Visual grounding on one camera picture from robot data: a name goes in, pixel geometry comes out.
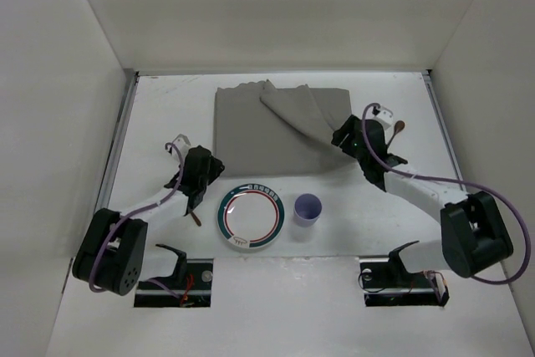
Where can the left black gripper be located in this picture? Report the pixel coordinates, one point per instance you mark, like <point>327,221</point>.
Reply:
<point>194,196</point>

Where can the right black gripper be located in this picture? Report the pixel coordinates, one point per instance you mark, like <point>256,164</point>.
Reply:
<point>345,135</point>

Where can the grey cloth placemat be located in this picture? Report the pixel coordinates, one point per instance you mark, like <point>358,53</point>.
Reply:
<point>263,130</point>

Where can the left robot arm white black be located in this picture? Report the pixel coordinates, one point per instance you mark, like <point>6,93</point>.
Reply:
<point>110,257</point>

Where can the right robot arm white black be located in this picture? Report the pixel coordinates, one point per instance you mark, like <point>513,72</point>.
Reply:
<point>473,233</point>

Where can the brown wooden spoon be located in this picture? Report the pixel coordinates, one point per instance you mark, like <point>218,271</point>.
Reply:
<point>399,126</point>

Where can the brown wooden fork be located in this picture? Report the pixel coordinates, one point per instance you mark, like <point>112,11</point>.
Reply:
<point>196,219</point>

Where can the white plate green red rim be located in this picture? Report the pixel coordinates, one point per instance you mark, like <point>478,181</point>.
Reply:
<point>250,217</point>

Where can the lilac plastic cup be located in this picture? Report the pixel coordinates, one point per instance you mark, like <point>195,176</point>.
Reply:
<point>306,210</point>

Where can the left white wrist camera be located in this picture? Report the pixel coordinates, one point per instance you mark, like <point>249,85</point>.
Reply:
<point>180,141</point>

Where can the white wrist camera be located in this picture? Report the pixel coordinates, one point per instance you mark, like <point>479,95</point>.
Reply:
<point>180,141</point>
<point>384,116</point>

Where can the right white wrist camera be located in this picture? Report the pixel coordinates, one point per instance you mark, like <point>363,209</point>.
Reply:
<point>384,116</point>

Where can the right aluminium table rail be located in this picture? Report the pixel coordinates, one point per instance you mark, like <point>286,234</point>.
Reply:
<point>426,75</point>

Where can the aluminium table rail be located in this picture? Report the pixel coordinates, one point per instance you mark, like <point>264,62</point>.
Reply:
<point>426,75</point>
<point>107,178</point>

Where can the left aluminium table rail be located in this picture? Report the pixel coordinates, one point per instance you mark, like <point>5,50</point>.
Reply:
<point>107,178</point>

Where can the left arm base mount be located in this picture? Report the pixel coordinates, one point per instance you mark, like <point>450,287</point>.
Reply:
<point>192,292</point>

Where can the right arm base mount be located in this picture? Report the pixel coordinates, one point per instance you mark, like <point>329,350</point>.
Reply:
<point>385,284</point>

